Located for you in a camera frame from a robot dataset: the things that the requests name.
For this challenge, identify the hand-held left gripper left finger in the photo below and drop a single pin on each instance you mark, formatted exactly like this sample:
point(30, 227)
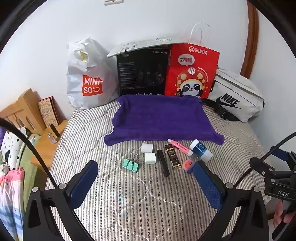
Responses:
point(85, 183)

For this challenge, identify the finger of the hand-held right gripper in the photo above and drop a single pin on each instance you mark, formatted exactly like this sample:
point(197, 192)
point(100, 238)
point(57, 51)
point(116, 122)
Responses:
point(281, 154)
point(261, 165)

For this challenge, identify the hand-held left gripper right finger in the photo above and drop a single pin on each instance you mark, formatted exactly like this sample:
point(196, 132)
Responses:
point(208, 185)

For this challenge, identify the blue white bottle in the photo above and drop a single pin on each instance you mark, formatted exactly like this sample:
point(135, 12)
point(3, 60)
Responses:
point(200, 149)

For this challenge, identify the green binder clip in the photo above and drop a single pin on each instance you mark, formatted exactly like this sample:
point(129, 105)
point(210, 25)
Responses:
point(130, 165)

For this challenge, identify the black rectangular stick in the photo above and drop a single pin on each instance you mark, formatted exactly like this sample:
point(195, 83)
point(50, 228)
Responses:
point(163, 164)

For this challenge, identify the white charger plug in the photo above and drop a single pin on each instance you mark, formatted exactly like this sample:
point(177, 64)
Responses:
point(146, 147)
point(150, 158)

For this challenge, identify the person's right hand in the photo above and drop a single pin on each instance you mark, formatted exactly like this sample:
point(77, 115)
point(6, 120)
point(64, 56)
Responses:
point(278, 214)

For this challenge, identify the black gold small box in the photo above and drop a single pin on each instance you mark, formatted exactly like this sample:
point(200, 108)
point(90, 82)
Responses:
point(173, 157)

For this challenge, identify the striped quilt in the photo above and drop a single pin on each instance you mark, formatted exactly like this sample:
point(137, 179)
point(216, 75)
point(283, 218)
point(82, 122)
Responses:
point(129, 197)

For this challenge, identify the pink highlighter pen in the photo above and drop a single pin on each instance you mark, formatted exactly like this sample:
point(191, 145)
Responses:
point(180, 146)

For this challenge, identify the small glass bottle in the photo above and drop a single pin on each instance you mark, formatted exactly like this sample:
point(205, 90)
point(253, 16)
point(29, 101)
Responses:
point(52, 138)

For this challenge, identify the black small device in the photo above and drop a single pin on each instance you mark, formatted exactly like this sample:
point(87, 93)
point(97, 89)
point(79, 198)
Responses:
point(55, 131)

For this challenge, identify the printed blanket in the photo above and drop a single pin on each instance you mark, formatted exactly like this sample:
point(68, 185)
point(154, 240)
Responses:
point(11, 185)

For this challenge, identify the patterned notebook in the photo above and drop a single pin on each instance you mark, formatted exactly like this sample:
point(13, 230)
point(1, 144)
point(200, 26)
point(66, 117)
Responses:
point(48, 111)

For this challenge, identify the purple towel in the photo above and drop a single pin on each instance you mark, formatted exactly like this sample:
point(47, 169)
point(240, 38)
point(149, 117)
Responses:
point(161, 115)

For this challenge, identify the white waist bag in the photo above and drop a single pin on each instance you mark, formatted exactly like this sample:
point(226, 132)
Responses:
point(231, 83)

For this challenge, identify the white plastic shopping bag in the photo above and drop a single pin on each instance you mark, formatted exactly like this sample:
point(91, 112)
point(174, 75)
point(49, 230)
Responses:
point(76, 92)

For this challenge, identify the wooden headboard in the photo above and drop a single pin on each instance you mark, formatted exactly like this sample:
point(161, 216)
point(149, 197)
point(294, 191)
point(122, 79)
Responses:
point(20, 109)

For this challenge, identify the red paper bag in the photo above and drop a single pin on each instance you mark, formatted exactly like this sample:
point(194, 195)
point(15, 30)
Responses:
point(196, 60)

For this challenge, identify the black product box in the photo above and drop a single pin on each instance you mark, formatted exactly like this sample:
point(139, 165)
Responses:
point(138, 69)

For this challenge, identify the grey flat cardboard box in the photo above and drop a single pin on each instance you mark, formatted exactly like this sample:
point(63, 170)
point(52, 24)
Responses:
point(138, 45)

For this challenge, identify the wooden door frame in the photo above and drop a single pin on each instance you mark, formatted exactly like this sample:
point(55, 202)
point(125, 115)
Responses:
point(251, 34)

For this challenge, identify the white wall socket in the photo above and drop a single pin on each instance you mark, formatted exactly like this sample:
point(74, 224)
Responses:
point(113, 1)

